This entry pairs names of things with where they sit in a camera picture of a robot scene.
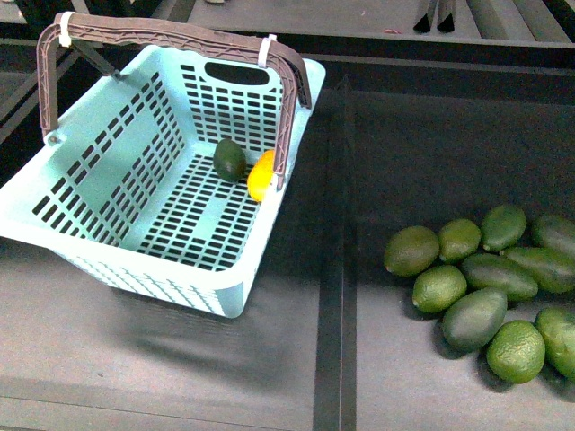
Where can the yellow mango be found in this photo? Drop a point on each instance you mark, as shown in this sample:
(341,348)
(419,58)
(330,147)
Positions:
(260,176)

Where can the green avocado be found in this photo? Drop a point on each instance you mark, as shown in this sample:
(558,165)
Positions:
(411,251)
(516,353)
(229,160)
(483,270)
(472,321)
(556,325)
(502,227)
(436,289)
(458,239)
(554,232)
(552,270)

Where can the brown basket handle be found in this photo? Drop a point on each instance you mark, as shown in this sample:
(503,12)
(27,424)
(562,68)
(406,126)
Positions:
(70,28)

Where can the light blue plastic basket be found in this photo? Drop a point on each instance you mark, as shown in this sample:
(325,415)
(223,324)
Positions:
(125,188)

